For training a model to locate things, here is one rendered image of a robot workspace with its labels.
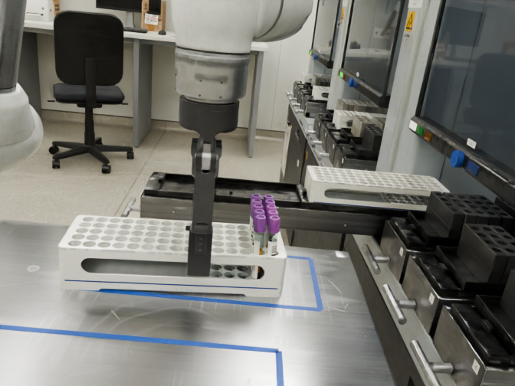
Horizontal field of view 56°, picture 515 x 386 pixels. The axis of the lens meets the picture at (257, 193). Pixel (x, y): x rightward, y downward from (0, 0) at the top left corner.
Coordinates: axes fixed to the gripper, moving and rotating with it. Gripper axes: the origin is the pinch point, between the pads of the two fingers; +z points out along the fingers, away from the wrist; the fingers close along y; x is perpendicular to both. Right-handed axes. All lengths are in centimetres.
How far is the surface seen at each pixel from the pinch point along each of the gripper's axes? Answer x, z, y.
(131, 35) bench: -59, -1, -321
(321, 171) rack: 25.8, 1.0, -38.2
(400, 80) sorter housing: 49, -18, -62
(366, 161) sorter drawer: 47, 7, -69
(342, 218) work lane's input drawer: 29.6, 8.3, -29.5
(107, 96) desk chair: -67, 35, -270
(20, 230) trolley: -28.5, 5.6, -11.2
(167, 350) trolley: -2.9, 5.5, 16.3
